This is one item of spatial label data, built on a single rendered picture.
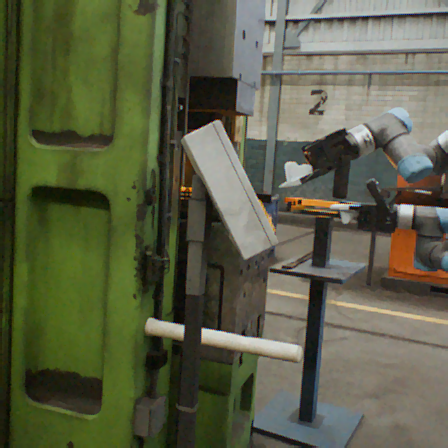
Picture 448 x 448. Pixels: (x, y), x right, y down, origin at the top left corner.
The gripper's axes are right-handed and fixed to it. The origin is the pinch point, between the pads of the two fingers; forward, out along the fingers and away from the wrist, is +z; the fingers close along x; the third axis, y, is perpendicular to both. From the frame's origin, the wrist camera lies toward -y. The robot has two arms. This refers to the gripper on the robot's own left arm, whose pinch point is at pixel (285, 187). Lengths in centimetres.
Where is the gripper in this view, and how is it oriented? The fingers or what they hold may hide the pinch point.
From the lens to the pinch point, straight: 138.5
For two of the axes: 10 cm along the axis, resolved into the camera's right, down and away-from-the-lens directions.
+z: -8.9, 4.5, -0.4
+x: 1.0, 1.2, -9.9
